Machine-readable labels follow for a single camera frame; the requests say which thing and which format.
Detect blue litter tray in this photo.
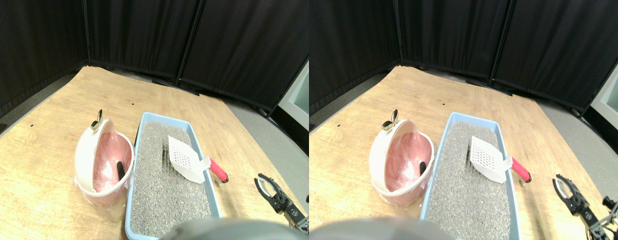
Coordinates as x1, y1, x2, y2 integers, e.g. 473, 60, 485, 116
125, 112, 223, 240
420, 112, 522, 240

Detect white shelf unit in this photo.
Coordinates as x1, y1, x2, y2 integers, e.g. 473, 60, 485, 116
589, 42, 618, 141
278, 60, 309, 131

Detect white bin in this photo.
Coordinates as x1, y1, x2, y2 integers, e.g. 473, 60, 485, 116
74, 109, 135, 207
368, 109, 435, 207

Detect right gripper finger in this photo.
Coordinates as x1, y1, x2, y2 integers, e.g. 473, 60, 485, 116
258, 173, 285, 198
556, 174, 583, 198
254, 176, 275, 202
552, 176, 573, 202

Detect black bracket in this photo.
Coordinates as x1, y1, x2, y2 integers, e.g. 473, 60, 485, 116
601, 194, 618, 228

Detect curtain stand foot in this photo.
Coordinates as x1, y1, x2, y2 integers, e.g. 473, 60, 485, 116
151, 77, 200, 96
465, 77, 512, 96

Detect white scoop with red handle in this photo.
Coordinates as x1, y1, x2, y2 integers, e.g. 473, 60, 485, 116
167, 135, 229, 184
470, 135, 533, 184

